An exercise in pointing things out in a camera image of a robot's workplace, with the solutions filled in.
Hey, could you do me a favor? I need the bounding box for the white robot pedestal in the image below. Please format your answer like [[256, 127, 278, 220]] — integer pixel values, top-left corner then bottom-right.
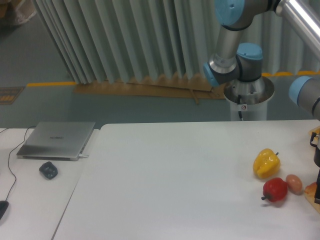
[[223, 76, 275, 121]]

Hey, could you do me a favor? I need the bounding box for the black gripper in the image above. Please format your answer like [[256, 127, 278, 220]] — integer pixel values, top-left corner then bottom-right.
[[309, 132, 320, 203]]

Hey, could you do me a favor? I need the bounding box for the yellow bell pepper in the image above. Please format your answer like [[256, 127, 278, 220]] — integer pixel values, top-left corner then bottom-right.
[[252, 148, 281, 179]]

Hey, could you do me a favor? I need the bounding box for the silver closed laptop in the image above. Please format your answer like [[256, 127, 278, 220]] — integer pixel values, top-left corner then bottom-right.
[[16, 121, 95, 161]]

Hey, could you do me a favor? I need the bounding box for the flat brown cardboard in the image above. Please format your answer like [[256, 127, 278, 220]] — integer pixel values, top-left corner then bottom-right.
[[73, 75, 225, 105]]

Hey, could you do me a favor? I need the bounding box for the brown egg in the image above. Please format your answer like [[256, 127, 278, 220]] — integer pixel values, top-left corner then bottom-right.
[[285, 174, 303, 195]]

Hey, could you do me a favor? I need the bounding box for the grey pleated curtain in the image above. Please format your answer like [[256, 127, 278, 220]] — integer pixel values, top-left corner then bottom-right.
[[33, 0, 320, 84]]

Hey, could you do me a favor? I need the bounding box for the black mouse cable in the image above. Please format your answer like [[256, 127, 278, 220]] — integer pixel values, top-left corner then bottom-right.
[[0, 125, 37, 202]]

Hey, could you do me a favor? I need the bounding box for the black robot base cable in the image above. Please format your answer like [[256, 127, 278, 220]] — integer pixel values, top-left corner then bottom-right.
[[236, 94, 244, 122]]

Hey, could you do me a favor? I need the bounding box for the black computer mouse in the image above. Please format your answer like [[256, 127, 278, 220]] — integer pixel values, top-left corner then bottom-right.
[[0, 200, 9, 220]]

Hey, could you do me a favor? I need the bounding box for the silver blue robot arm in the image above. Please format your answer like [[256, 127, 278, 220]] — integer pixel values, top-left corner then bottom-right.
[[203, 0, 320, 121]]

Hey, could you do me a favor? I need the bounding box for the yellow basket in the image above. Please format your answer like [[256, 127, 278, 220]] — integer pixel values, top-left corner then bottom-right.
[[308, 126, 320, 138]]

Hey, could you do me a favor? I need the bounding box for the orange bread piece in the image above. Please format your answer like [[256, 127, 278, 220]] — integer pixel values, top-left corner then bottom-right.
[[304, 182, 320, 213]]

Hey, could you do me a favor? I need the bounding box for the red bell pepper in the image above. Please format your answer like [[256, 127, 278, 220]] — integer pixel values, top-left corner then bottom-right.
[[261, 177, 288, 203]]

